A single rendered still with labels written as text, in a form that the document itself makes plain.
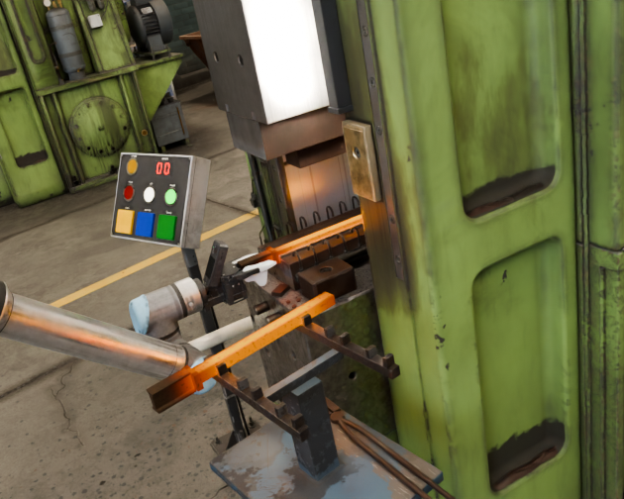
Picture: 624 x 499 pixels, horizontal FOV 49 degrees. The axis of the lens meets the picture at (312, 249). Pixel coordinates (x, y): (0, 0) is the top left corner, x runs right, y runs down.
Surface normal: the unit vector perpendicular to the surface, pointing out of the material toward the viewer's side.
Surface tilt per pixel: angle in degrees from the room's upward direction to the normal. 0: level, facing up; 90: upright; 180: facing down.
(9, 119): 90
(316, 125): 90
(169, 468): 0
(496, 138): 89
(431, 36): 89
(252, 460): 0
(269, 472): 0
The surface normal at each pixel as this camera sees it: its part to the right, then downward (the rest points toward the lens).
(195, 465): -0.18, -0.89
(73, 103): 0.54, 0.26
